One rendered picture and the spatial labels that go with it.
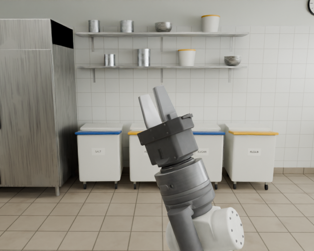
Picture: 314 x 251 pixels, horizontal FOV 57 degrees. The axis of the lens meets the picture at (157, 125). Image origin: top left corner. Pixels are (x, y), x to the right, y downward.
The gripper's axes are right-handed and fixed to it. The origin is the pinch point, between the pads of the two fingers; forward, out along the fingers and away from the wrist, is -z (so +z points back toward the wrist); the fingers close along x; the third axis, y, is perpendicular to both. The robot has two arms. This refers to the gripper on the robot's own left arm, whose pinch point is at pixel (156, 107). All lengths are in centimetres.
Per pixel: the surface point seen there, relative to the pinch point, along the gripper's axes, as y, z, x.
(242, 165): -257, 74, -198
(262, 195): -260, 115, -188
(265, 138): -280, 51, -169
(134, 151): -159, 12, -267
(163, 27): -231, -124, -217
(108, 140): -138, -13, -280
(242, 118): -318, 21, -217
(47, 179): -64, 7, -316
